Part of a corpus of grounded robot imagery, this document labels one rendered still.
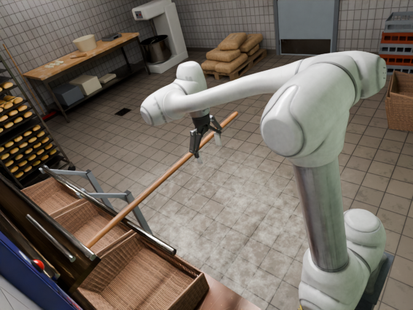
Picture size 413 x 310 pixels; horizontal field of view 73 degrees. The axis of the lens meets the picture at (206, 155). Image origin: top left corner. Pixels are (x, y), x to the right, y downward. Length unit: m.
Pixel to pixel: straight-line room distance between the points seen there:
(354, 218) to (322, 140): 0.53
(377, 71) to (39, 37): 6.09
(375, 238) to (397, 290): 1.41
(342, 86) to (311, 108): 0.10
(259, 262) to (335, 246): 1.63
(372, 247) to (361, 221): 0.08
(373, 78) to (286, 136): 0.24
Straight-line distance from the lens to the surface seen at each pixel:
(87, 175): 2.21
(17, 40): 6.28
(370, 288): 1.23
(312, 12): 5.66
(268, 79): 0.82
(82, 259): 0.98
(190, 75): 1.04
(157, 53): 6.47
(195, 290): 1.61
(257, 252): 2.48
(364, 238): 1.04
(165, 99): 0.95
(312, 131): 0.54
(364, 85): 0.69
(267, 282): 2.35
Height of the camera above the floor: 2.08
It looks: 36 degrees down
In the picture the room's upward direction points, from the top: 15 degrees counter-clockwise
